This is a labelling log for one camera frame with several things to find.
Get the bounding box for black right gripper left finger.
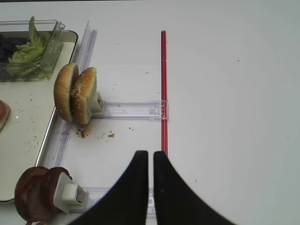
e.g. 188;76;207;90
71;150;149;225

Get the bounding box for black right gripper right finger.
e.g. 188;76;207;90
153;151;233;225

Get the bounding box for stacked brown meat patties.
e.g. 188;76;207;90
15;166;72;225

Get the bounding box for green lettuce in container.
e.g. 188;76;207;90
7;16;48;80

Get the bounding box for white patty pusher block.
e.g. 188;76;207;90
53;173;88;213

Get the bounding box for right upper clear pusher track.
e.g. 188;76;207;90
92;100;168;120

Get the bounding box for white bun pusher block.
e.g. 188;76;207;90
87;91;105;117

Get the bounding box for rear sesame bun top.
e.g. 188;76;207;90
71;67;97;125

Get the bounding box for sesame bun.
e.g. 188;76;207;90
71;67;97;125
53;63;79;122

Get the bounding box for white metal tray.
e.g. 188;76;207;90
0;30;78;203

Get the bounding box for front sesame bun top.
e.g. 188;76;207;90
53;63;79;122

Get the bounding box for clear plastic salad container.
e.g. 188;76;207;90
0;17;65;82

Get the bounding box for right red rail strip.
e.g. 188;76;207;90
161;30;168;156

